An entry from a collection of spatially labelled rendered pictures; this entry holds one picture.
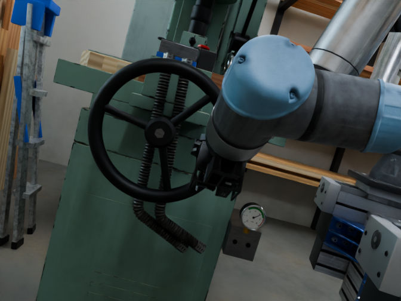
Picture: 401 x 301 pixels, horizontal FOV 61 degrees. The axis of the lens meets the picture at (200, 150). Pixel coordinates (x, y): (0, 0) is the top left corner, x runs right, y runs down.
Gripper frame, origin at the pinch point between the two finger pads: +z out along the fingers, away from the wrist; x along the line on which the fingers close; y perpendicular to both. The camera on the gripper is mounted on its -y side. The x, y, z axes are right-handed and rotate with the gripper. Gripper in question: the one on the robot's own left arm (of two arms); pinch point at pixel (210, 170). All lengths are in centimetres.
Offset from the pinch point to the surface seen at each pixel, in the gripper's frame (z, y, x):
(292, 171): 212, -100, 93
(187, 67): -4.5, -17.5, -9.3
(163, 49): 2.9, -25.6, -15.7
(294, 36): 185, -225, 69
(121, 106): 17.6, -17.0, -23.4
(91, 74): 14.9, -21.6, -32.4
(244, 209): 19.9, -0.1, 12.2
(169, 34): 34, -57, -21
